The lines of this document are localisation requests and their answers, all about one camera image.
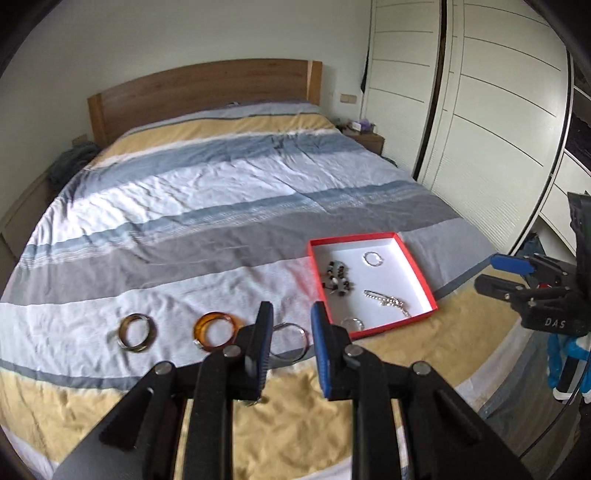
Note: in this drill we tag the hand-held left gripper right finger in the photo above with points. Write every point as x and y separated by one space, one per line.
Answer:
319 341

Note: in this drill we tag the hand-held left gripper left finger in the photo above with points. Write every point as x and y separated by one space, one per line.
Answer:
263 341

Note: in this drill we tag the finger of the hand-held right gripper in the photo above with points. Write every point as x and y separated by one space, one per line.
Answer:
494 285
508 263

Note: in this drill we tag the silver bangle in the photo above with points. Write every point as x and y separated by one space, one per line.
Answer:
299 344

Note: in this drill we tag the amber bangle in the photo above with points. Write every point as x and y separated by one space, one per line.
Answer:
214 333

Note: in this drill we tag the red jewelry box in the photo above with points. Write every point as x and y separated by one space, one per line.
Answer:
374 286

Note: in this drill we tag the brown bangle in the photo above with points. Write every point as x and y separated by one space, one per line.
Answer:
135 333

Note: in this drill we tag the person's right hand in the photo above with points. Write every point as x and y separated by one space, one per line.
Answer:
570 364

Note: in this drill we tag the white wardrobe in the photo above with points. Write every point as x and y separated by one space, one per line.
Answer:
485 115

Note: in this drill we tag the striped bed blanket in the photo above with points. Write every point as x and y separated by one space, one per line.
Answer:
207 198

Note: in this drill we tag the wooden nightstand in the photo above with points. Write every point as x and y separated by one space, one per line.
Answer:
369 142

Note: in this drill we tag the tissue box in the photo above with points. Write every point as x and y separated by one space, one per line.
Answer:
356 125

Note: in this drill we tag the dark cloth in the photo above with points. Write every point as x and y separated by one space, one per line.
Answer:
69 164

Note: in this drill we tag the wooden headboard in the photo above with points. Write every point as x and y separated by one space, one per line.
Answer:
194 87

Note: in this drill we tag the wall socket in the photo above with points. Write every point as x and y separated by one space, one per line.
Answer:
349 98
79 139

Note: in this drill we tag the low wall cabinet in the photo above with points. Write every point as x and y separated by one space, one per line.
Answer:
25 212

